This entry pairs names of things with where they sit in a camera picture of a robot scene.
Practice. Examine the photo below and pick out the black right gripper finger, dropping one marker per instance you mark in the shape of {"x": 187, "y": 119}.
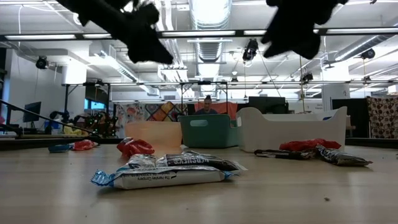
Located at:
{"x": 304, "y": 45}
{"x": 276, "y": 42}

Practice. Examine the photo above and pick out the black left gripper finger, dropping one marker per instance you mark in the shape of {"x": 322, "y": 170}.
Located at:
{"x": 136, "y": 53}
{"x": 155, "y": 49}

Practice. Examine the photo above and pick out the red KitKat bar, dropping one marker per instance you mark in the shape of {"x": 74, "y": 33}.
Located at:
{"x": 135, "y": 147}
{"x": 84, "y": 145}
{"x": 306, "y": 145}

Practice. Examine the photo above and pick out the dark Hershey's chocolate bar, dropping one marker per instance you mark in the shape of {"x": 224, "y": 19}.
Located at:
{"x": 199, "y": 161}
{"x": 141, "y": 161}
{"x": 340, "y": 158}
{"x": 280, "y": 154}

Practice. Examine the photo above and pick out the white Hershey's cookies creme bar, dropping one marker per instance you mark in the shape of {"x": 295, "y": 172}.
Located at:
{"x": 168, "y": 180}
{"x": 59, "y": 148}

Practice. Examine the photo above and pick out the black hanging panel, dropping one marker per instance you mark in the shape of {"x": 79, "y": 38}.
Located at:
{"x": 96, "y": 93}

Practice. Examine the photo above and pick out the white pillar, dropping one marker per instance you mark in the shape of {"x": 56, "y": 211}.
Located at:
{"x": 335, "y": 96}

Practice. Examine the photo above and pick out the white floral cloth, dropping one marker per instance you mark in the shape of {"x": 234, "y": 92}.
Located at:
{"x": 132, "y": 113}

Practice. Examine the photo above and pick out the colourful patchwork quilt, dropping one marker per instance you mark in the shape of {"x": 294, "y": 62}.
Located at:
{"x": 161, "y": 112}

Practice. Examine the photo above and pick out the teal lit screen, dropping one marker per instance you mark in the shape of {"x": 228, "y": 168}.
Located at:
{"x": 96, "y": 105}

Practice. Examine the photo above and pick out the person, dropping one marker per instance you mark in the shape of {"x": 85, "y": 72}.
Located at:
{"x": 206, "y": 107}

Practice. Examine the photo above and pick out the orange translucent plastic bin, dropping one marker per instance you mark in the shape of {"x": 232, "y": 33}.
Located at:
{"x": 154, "y": 133}

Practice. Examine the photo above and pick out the red hanging cloth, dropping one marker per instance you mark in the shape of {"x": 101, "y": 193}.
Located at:
{"x": 227, "y": 109}

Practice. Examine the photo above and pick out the black partition panel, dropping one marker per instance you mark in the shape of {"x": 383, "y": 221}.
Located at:
{"x": 357, "y": 118}

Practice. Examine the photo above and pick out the white plastic bin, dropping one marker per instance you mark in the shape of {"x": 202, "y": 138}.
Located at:
{"x": 280, "y": 133}

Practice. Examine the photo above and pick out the teal plastic bin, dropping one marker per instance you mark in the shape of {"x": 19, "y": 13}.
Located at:
{"x": 211, "y": 133}

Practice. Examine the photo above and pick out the brown dotted curtain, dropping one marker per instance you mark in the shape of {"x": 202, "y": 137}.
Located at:
{"x": 384, "y": 118}

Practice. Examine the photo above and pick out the black ceiling camera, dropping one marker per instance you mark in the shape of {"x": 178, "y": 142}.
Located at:
{"x": 42, "y": 63}
{"x": 250, "y": 49}
{"x": 368, "y": 53}
{"x": 307, "y": 77}

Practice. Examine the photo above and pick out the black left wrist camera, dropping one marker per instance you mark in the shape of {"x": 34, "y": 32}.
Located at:
{"x": 147, "y": 15}

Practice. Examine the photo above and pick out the round silver ventilation duct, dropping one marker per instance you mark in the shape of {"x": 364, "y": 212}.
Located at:
{"x": 211, "y": 49}

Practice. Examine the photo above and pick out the black background rig frame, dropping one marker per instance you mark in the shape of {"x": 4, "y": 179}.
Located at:
{"x": 205, "y": 82}

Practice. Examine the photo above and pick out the black aluminium rig frame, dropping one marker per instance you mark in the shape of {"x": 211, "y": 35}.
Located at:
{"x": 18, "y": 144}

